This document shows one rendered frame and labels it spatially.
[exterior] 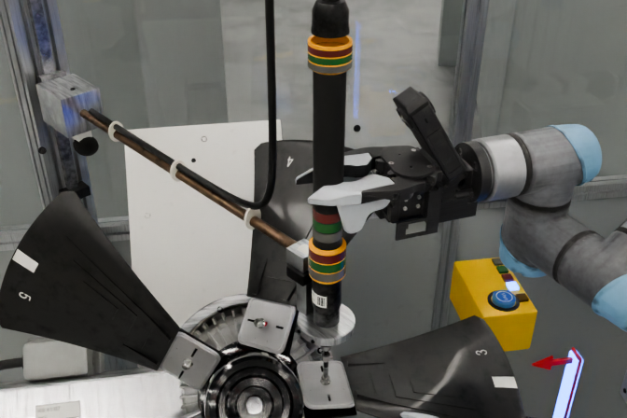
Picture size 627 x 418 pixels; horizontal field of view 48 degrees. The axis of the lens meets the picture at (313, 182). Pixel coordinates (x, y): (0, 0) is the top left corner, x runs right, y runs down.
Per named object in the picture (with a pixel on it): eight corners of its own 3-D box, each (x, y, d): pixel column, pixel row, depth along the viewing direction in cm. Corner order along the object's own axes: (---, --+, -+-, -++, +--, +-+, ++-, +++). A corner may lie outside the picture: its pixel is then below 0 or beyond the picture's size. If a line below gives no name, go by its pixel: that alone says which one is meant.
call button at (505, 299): (488, 297, 126) (489, 289, 125) (509, 295, 126) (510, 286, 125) (496, 312, 122) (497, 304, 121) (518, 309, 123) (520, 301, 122)
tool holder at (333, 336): (274, 317, 88) (272, 255, 83) (315, 292, 92) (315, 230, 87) (326, 355, 82) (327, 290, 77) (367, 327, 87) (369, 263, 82)
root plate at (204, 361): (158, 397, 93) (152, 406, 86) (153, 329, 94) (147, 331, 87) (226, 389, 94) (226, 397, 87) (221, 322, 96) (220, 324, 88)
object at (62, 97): (40, 122, 124) (30, 77, 120) (76, 111, 128) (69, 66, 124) (68, 142, 118) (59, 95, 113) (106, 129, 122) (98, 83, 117)
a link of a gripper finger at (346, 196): (320, 251, 74) (394, 229, 78) (321, 203, 71) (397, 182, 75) (306, 236, 77) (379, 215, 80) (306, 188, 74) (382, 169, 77)
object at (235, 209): (80, 118, 117) (78, 110, 117) (88, 116, 118) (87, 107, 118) (300, 260, 84) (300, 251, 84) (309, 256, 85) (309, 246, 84)
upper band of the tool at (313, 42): (299, 67, 69) (298, 39, 68) (329, 57, 72) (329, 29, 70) (329, 80, 67) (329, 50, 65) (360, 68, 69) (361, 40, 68)
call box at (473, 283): (447, 302, 139) (452, 259, 134) (496, 298, 140) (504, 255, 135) (476, 361, 126) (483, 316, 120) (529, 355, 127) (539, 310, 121)
